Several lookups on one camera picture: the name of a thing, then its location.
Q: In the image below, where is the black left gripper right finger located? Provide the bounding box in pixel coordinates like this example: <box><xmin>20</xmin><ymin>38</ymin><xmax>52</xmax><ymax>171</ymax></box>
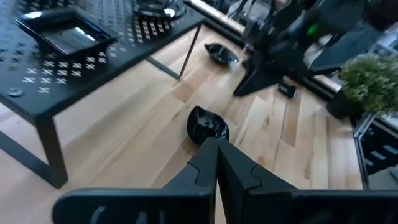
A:
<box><xmin>217</xmin><ymin>138</ymin><xmax>398</xmax><ymax>224</ymax></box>

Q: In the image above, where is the black round rippled mini plate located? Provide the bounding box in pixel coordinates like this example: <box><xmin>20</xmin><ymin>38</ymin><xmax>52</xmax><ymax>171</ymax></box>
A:
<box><xmin>131</xmin><ymin>0</ymin><xmax>188</xmax><ymax>20</ymax></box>

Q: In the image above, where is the small black table-level camera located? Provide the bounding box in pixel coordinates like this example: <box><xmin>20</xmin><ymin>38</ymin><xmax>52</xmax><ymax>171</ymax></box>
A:
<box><xmin>277</xmin><ymin>81</ymin><xmax>299</xmax><ymax>100</ymax></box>

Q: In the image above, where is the black perforated metal riser shelf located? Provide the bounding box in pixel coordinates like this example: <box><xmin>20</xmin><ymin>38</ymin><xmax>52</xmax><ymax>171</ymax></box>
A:
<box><xmin>0</xmin><ymin>0</ymin><xmax>206</xmax><ymax>190</ymax></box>

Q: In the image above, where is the green artificial plant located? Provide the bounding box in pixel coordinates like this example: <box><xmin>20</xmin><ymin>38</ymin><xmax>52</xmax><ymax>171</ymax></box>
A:
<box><xmin>338</xmin><ymin>53</ymin><xmax>398</xmax><ymax>116</ymax></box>

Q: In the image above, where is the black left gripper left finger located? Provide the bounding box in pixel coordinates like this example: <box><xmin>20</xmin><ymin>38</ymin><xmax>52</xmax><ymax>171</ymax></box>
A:
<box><xmin>52</xmin><ymin>138</ymin><xmax>219</xmax><ymax>224</ymax></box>

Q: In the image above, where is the black square mini plate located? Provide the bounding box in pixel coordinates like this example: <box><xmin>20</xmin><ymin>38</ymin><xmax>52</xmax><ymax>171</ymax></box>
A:
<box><xmin>13</xmin><ymin>6</ymin><xmax>119</xmax><ymax>60</ymax></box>

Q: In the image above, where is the dark plant pot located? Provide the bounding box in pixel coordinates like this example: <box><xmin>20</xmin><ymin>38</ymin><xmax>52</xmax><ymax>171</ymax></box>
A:
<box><xmin>325</xmin><ymin>88</ymin><xmax>366</xmax><ymax>121</ymax></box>

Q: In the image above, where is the black rig frame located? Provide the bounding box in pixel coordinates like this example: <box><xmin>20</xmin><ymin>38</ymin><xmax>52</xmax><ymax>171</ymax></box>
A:
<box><xmin>352</xmin><ymin>112</ymin><xmax>398</xmax><ymax>191</ymax></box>

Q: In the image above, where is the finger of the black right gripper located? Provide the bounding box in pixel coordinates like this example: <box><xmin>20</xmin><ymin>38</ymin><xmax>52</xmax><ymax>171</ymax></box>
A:
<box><xmin>233</xmin><ymin>58</ymin><xmax>282</xmax><ymax>96</ymax></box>

